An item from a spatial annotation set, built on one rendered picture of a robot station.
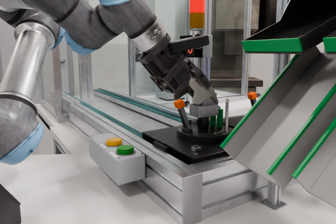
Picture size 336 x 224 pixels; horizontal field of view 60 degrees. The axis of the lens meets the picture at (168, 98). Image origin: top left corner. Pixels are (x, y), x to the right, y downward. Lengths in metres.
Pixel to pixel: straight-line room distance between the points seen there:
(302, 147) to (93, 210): 0.43
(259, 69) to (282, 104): 4.54
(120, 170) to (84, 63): 1.11
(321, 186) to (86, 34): 0.51
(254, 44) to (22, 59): 0.60
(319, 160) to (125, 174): 0.39
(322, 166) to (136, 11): 0.43
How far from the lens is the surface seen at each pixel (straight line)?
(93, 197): 0.72
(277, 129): 0.56
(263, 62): 5.16
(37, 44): 0.92
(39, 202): 0.74
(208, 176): 0.60
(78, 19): 0.63
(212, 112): 0.76
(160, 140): 0.74
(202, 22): 0.96
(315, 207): 0.74
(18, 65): 0.85
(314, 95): 0.58
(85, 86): 1.71
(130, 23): 0.62
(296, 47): 0.46
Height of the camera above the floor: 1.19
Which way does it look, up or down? 9 degrees down
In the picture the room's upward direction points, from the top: straight up
